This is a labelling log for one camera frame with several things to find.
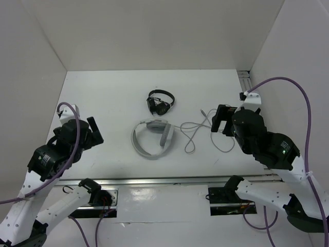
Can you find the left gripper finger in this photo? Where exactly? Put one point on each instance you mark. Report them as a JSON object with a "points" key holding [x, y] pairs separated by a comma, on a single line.
{"points": [[95, 139], [92, 123]]}

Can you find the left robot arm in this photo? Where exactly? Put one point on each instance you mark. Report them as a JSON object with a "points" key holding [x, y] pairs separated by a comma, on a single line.
{"points": [[25, 223]]}

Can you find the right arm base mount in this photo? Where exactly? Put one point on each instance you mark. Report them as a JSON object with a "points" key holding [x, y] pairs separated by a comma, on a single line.
{"points": [[224, 201]]}

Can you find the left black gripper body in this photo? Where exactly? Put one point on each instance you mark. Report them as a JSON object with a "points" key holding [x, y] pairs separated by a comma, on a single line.
{"points": [[84, 145]]}

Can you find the black headphones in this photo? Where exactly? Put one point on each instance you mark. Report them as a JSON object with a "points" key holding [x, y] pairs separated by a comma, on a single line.
{"points": [[158, 106]]}

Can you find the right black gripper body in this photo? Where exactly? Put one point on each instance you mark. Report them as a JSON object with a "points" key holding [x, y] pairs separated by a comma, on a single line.
{"points": [[242, 144]]}

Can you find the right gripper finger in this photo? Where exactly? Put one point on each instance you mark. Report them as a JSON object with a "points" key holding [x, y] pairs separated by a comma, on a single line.
{"points": [[219, 116], [228, 114]]}

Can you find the aluminium right side rail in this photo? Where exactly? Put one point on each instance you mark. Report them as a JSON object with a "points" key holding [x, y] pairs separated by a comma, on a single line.
{"points": [[244, 79]]}

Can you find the aluminium rail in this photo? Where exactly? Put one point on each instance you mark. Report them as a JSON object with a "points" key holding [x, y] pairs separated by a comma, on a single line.
{"points": [[171, 181], [244, 79]]}

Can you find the white grey headphones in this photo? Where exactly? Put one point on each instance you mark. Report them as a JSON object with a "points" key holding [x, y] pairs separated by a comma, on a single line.
{"points": [[151, 138]]}

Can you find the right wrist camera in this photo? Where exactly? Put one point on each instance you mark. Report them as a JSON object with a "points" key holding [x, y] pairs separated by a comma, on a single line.
{"points": [[250, 101]]}

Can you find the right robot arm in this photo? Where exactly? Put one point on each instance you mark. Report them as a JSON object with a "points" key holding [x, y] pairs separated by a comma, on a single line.
{"points": [[306, 206]]}

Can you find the aluminium front rail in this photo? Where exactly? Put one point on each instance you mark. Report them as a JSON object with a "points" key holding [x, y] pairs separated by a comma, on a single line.
{"points": [[171, 181]]}

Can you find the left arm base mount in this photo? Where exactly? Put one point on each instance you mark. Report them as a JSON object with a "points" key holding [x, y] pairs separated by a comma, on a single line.
{"points": [[106, 204]]}

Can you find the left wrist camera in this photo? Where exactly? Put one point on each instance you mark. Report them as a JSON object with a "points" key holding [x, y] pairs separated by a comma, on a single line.
{"points": [[66, 114]]}

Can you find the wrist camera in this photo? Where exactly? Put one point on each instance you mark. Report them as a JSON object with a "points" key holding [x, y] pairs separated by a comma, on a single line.
{"points": [[66, 114], [250, 101]]}

